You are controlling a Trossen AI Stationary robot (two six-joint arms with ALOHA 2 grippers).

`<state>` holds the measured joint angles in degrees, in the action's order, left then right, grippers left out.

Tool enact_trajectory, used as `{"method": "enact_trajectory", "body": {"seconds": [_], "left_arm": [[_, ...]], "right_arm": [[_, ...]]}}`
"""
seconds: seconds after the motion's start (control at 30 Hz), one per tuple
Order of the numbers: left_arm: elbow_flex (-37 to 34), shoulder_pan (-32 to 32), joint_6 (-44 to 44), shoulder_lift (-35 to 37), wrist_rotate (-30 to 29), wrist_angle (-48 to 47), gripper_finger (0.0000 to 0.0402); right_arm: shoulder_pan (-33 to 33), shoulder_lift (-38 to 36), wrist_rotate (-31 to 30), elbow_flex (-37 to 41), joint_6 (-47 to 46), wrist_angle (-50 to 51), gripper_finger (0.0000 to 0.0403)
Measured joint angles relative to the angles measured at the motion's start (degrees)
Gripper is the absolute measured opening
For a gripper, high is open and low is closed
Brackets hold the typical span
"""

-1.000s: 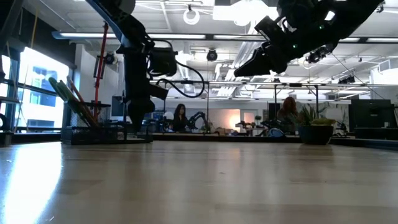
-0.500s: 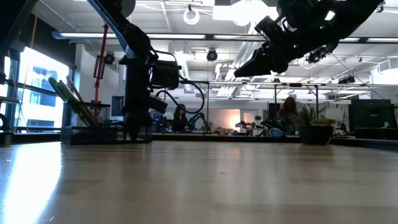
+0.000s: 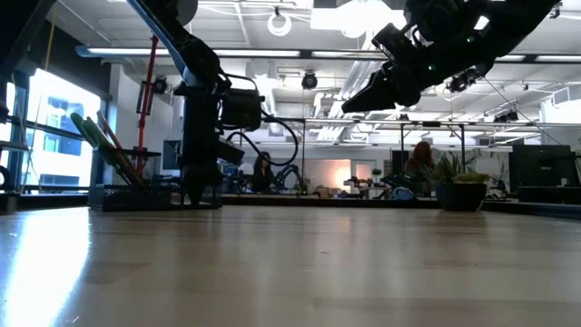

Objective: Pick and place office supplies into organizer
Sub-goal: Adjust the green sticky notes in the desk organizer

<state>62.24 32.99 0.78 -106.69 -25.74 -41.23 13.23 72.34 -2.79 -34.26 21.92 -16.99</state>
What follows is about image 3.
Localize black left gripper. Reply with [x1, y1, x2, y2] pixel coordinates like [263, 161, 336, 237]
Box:
[174, 84, 246, 206]

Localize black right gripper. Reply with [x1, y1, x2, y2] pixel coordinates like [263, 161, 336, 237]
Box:
[340, 23, 497, 114]

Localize black mesh desk organizer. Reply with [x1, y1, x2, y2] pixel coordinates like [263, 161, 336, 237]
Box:
[88, 147, 223, 213]

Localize person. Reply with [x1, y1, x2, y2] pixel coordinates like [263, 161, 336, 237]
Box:
[403, 140, 437, 196]
[251, 152, 276, 194]

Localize blue round object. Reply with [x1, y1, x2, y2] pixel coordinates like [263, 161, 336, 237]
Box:
[390, 186, 417, 202]

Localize red vertical pole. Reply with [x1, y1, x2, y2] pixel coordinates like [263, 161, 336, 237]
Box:
[135, 35, 160, 174]

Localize potted plant in dark pot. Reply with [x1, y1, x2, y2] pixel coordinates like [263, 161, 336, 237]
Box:
[428, 152, 491, 213]

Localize large black computer monitor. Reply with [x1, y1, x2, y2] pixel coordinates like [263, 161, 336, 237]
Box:
[507, 144, 577, 188]

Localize black metal frame stand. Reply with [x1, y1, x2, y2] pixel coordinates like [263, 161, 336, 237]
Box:
[253, 116, 308, 194]
[399, 120, 467, 174]

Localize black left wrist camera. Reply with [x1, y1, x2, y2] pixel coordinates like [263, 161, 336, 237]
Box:
[221, 88, 266, 132]

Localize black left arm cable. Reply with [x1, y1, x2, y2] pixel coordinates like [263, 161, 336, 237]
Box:
[224, 72, 300, 168]

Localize green handled scissors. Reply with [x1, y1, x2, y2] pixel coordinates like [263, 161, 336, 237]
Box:
[70, 112, 133, 183]

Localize white ceiling ring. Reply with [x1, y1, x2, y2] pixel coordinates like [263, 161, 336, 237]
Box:
[266, 11, 293, 37]

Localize round grey overhead camera mount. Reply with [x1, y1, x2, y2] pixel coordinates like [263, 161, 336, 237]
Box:
[175, 0, 200, 26]

